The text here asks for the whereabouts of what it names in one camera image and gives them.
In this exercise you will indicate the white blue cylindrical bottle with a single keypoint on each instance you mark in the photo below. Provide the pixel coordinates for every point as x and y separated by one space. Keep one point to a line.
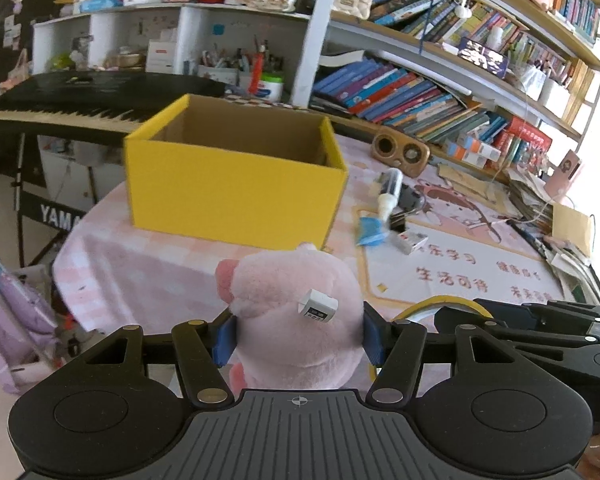
390 191

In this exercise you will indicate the pile of papers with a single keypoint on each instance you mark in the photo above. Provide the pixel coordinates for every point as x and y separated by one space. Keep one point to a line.
561 235

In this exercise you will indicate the blue plastic bag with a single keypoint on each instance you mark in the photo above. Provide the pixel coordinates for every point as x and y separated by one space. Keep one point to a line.
371 232

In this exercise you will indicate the purple backpack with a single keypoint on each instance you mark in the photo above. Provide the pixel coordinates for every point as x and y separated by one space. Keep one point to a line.
29 330

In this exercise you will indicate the white green lidded jar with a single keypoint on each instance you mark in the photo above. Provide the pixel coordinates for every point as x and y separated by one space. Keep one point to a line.
270 87

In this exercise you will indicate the white pen holder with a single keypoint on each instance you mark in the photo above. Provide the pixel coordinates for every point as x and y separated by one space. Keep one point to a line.
226 75

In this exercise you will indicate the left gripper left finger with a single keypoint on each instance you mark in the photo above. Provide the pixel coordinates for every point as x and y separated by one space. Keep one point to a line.
201 350

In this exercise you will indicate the row of leaning books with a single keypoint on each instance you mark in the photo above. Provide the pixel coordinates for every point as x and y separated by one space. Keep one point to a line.
385 94

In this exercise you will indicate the pink plush pig toy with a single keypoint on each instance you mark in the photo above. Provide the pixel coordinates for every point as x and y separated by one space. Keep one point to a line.
299 319

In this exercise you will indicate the white cubby shelf unit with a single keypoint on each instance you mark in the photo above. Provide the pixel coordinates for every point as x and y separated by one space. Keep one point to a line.
188 30

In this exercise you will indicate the black binder clip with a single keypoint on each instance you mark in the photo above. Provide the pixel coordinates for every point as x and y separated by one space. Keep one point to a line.
398 222

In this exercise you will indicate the black Yamaha keyboard piano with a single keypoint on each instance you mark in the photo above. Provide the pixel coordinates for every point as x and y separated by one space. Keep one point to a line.
94 107

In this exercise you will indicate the brown retro radio speaker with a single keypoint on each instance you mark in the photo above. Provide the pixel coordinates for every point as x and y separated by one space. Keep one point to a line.
395 149

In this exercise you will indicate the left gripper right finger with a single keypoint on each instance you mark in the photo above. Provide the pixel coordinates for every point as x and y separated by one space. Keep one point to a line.
396 348

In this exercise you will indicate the wooden bookshelf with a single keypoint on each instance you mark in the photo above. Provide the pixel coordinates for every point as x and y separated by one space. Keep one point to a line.
431 60

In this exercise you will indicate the yellow cardboard box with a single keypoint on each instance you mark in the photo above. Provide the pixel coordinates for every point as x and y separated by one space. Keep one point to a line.
259 176

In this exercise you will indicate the yellow tape roll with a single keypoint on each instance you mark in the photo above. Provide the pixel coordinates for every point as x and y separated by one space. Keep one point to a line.
444 301

